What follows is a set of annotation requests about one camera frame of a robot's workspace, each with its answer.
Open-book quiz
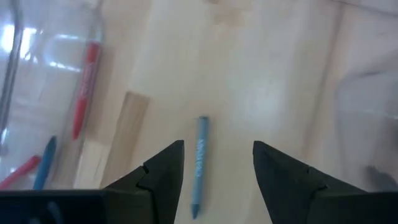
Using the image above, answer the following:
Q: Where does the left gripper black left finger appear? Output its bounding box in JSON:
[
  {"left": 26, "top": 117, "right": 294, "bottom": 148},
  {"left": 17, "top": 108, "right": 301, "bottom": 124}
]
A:
[{"left": 0, "top": 140, "right": 185, "bottom": 224}]

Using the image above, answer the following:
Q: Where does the red marker pen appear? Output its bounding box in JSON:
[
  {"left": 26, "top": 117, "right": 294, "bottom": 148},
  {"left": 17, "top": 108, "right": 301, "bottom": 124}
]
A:
[{"left": 0, "top": 154, "right": 42, "bottom": 190}]

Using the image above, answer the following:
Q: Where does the red marker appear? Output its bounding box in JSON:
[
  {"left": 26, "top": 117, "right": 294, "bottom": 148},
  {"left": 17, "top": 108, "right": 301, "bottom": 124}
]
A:
[{"left": 71, "top": 41, "right": 103, "bottom": 141}]

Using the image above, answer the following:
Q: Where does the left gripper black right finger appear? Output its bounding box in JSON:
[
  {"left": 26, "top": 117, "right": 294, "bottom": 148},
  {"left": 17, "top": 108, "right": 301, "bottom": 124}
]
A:
[{"left": 252, "top": 141, "right": 398, "bottom": 224}]

